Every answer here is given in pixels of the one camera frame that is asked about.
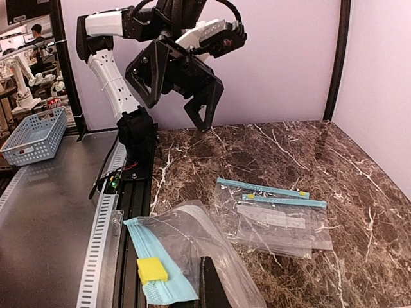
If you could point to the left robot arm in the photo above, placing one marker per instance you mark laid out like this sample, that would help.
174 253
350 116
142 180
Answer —
108 41

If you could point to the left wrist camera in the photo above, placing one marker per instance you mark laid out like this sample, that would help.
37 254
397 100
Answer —
214 38

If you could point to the black frame post right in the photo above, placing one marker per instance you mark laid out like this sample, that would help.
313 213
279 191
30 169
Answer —
338 64

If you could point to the black frame post left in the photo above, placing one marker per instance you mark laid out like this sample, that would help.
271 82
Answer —
57 25

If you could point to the black front rail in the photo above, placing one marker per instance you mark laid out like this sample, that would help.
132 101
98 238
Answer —
135 193

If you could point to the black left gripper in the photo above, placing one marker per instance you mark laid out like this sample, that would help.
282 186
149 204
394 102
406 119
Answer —
162 67

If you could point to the black frame post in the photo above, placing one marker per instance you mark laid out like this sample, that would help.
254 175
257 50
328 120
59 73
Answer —
57 25
338 64

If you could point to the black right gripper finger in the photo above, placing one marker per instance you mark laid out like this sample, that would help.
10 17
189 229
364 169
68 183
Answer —
212 294

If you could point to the white slotted cable duct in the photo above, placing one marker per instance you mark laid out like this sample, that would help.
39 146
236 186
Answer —
97 281

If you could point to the blue plastic basket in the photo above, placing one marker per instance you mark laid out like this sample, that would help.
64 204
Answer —
36 138

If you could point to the clear zip bag blue zipper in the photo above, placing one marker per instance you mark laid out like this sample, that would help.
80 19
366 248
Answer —
170 274

